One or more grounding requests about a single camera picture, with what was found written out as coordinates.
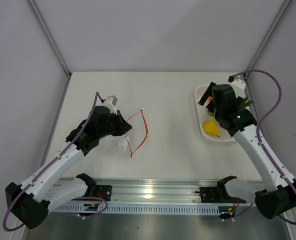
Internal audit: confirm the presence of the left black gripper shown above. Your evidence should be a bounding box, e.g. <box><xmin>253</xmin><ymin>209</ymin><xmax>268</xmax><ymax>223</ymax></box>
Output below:
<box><xmin>98</xmin><ymin>110</ymin><xmax>132</xmax><ymax>139</ymax></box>

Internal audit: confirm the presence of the clear zip top bag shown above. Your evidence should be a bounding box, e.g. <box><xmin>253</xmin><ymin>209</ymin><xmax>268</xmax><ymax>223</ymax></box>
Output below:
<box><xmin>97</xmin><ymin>106</ymin><xmax>148</xmax><ymax>159</ymax></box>

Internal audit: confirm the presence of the toy pineapple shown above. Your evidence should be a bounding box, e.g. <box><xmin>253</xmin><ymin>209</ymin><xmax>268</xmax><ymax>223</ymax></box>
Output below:
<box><xmin>236</xmin><ymin>96</ymin><xmax>254</xmax><ymax>109</ymax></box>

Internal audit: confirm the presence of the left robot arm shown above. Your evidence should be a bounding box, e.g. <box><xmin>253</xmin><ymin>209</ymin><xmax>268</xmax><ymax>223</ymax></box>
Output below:
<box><xmin>3</xmin><ymin>106</ymin><xmax>132</xmax><ymax>232</ymax></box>

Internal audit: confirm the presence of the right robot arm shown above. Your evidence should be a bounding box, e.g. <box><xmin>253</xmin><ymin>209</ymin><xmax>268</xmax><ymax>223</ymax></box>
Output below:
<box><xmin>198</xmin><ymin>82</ymin><xmax>296</xmax><ymax>219</ymax></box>

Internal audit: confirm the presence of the white perforated basket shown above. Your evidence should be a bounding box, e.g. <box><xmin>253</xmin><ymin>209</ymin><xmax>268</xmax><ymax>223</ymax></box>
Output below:
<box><xmin>194</xmin><ymin>84</ymin><xmax>247</xmax><ymax>143</ymax></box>

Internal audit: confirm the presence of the yellow pear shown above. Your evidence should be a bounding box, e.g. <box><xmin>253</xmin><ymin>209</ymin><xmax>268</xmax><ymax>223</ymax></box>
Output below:
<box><xmin>202</xmin><ymin>120</ymin><xmax>219</xmax><ymax>137</ymax></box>

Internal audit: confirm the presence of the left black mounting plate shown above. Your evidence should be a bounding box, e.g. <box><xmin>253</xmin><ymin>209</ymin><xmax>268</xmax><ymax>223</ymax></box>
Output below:
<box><xmin>83</xmin><ymin>185</ymin><xmax>112</xmax><ymax>213</ymax></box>

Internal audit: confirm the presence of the black mounting plate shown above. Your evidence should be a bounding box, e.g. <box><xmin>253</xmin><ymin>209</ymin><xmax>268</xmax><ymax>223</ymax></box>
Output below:
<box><xmin>194</xmin><ymin>186</ymin><xmax>246</xmax><ymax>204</ymax></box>
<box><xmin>83</xmin><ymin>185</ymin><xmax>112</xmax><ymax>213</ymax></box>

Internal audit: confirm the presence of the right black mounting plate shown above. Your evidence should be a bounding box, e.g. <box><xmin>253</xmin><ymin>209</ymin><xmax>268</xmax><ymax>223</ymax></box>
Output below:
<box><xmin>194</xmin><ymin>186</ymin><xmax>246</xmax><ymax>204</ymax></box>

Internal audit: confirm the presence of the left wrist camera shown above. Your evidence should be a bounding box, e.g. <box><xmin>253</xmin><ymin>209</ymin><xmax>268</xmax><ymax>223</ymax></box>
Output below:
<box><xmin>102</xmin><ymin>95</ymin><xmax>118</xmax><ymax>113</ymax></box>

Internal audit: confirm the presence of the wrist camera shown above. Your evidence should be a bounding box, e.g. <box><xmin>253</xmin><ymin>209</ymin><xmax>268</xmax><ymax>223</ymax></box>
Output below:
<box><xmin>102</xmin><ymin>95</ymin><xmax>118</xmax><ymax>113</ymax></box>
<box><xmin>228</xmin><ymin>76</ymin><xmax>245</xmax><ymax>96</ymax></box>

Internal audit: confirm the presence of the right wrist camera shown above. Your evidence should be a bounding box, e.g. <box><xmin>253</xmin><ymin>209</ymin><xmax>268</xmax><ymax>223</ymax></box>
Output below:
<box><xmin>228</xmin><ymin>76</ymin><xmax>245</xmax><ymax>96</ymax></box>

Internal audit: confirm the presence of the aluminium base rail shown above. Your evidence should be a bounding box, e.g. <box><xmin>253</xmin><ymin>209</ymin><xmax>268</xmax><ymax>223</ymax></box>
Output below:
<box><xmin>21</xmin><ymin>177</ymin><xmax>295</xmax><ymax>207</ymax></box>

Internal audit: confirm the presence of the white slotted cable duct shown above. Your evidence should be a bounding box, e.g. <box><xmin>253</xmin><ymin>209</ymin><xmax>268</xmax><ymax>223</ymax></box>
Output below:
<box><xmin>54</xmin><ymin>203</ymin><xmax>220</xmax><ymax>216</ymax></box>

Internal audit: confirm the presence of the left aluminium frame post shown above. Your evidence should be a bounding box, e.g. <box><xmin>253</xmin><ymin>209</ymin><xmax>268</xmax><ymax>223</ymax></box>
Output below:
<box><xmin>26</xmin><ymin>0</ymin><xmax>72</xmax><ymax>79</ymax></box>

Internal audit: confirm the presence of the aluminium frame post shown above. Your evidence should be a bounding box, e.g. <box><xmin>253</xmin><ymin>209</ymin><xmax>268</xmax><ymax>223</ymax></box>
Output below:
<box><xmin>242</xmin><ymin>0</ymin><xmax>295</xmax><ymax>80</ymax></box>
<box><xmin>26</xmin><ymin>0</ymin><xmax>72</xmax><ymax>79</ymax></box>

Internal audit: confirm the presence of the right aluminium frame post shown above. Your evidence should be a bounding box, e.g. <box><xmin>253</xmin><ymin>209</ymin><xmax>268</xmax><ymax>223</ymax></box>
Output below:
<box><xmin>242</xmin><ymin>0</ymin><xmax>295</xmax><ymax>80</ymax></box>

